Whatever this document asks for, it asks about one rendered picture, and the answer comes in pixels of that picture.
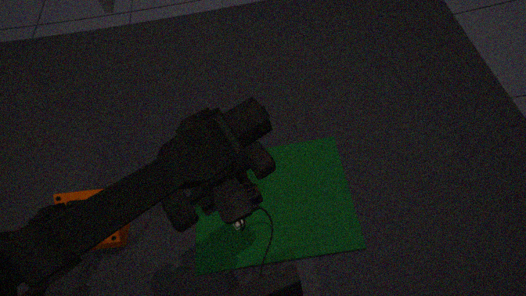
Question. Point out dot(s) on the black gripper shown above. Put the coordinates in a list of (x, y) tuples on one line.
[(179, 208)]

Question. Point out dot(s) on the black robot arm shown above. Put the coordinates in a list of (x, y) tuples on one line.
[(207, 147)]

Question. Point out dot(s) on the green flat board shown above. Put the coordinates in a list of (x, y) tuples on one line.
[(310, 205)]

